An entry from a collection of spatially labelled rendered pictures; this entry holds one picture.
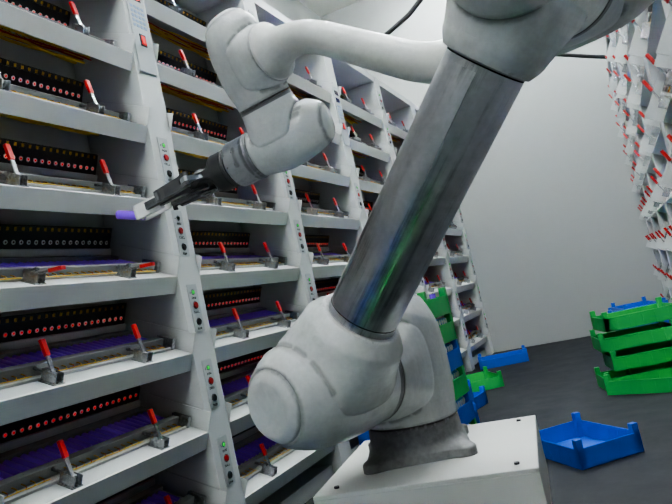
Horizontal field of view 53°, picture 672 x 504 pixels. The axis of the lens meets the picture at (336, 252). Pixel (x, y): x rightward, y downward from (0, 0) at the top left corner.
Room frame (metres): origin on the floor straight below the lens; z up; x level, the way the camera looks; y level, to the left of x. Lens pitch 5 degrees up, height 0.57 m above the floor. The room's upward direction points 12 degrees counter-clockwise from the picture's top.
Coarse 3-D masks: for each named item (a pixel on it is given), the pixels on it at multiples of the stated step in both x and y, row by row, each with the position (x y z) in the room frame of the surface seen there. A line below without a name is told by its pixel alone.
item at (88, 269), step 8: (88, 264) 1.49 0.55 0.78; (96, 264) 1.51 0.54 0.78; (104, 264) 1.53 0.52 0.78; (112, 264) 1.55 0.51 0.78; (120, 264) 1.57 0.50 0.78; (136, 264) 1.62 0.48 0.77; (0, 272) 1.26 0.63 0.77; (8, 272) 1.28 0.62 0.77; (16, 272) 1.29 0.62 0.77; (56, 272) 1.39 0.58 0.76; (64, 272) 1.41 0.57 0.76; (72, 272) 1.43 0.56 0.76; (80, 272) 1.45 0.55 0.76; (88, 272) 1.47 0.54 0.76; (96, 272) 1.50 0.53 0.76; (104, 272) 1.52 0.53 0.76; (112, 272) 1.52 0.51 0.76
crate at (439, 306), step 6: (438, 288) 2.04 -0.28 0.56; (444, 288) 2.04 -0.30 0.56; (420, 294) 1.88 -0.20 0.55; (444, 294) 2.03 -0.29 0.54; (426, 300) 1.88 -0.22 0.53; (432, 300) 1.93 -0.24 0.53; (438, 300) 1.97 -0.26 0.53; (444, 300) 2.02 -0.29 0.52; (432, 306) 1.92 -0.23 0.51; (438, 306) 1.96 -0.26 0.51; (444, 306) 2.01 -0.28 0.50; (432, 312) 1.91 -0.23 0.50; (438, 312) 1.95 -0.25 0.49; (444, 312) 1.99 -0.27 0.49; (450, 312) 2.04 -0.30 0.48
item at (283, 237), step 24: (240, 0) 2.34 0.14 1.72; (240, 120) 2.37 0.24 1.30; (240, 192) 2.40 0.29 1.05; (264, 192) 2.36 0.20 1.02; (288, 216) 2.33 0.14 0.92; (264, 240) 2.38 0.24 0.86; (288, 240) 2.34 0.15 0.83; (264, 288) 2.39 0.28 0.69; (288, 288) 2.36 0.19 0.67; (336, 456) 2.34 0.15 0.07
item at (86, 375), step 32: (0, 320) 1.36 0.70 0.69; (32, 320) 1.44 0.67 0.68; (64, 320) 1.53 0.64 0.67; (96, 320) 1.62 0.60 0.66; (0, 352) 1.37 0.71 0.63; (32, 352) 1.41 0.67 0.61; (64, 352) 1.45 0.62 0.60; (96, 352) 1.47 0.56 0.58; (128, 352) 1.57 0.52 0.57; (160, 352) 1.64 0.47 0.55; (192, 352) 1.68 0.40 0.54; (0, 384) 1.25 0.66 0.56; (32, 384) 1.28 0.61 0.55; (64, 384) 1.30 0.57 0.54; (96, 384) 1.38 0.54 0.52; (128, 384) 1.48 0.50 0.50; (0, 416) 1.17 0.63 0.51; (32, 416) 1.24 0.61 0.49
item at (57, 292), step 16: (0, 256) 1.41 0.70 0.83; (16, 256) 1.45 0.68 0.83; (128, 256) 1.74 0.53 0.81; (144, 256) 1.72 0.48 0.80; (160, 256) 1.70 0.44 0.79; (176, 256) 1.68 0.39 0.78; (160, 272) 1.70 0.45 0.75; (176, 272) 1.68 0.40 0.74; (0, 288) 1.20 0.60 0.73; (16, 288) 1.23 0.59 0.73; (32, 288) 1.27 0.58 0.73; (48, 288) 1.31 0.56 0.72; (64, 288) 1.34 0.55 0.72; (80, 288) 1.38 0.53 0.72; (96, 288) 1.43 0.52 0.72; (112, 288) 1.47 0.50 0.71; (128, 288) 1.52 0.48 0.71; (144, 288) 1.58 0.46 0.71; (160, 288) 1.63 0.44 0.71; (0, 304) 1.21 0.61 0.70; (16, 304) 1.24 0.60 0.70; (32, 304) 1.28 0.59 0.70; (48, 304) 1.31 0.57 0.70; (64, 304) 1.35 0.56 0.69
